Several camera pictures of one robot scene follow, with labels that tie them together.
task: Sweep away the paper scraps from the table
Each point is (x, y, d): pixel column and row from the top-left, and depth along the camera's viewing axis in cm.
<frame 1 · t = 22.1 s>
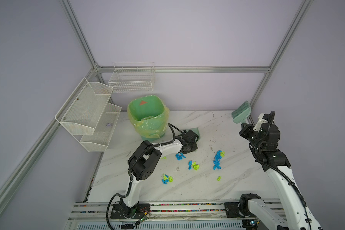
left hand: (194, 147, 95), fingers closed
right hand: (242, 122, 72), fingers closed
green trash bin: (149, 116, 83), point 27 cm above the table
yellow bin liner bag: (149, 115, 85), point 27 cm above the table
blue scraps centre: (179, 156, 95), on the table
blue green scraps middle: (193, 165, 91), point 2 cm above the table
blue scraps right pile: (218, 155, 95), point 2 cm above the table
small green scrap: (219, 178, 86), on the table

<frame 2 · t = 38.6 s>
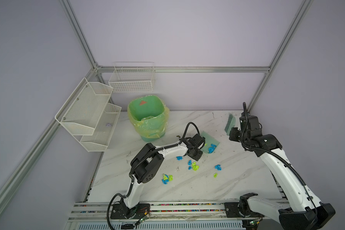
left hand: (196, 155, 92), fingers closed
right hand: (232, 130, 75), fingers closed
small green scrap: (215, 175, 87), on the table
green plastic dustpan: (209, 140, 108), on the table
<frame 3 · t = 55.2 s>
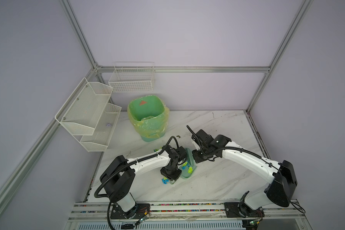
left hand: (171, 180, 79), fingers closed
right hand: (193, 158, 79), fingers closed
blue green scraps middle: (189, 168, 89), point 2 cm above the table
green plastic dustpan: (184, 173, 88), on the table
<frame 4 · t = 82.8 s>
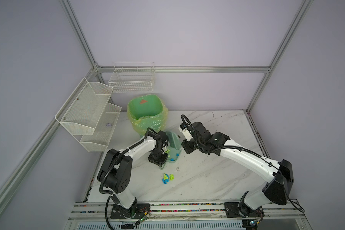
left hand: (159, 165, 84), fingers closed
right hand: (182, 142, 77), fingers closed
green plastic dustpan: (174, 146, 86), point 13 cm above the table
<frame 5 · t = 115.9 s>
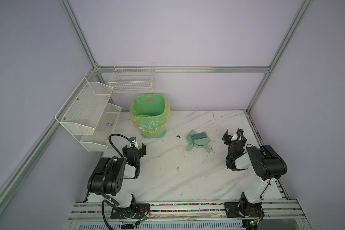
left hand: (134, 145, 94), fingers open
right hand: (234, 131, 93), fingers open
green plastic dustpan: (191, 142, 101), point 3 cm above the table
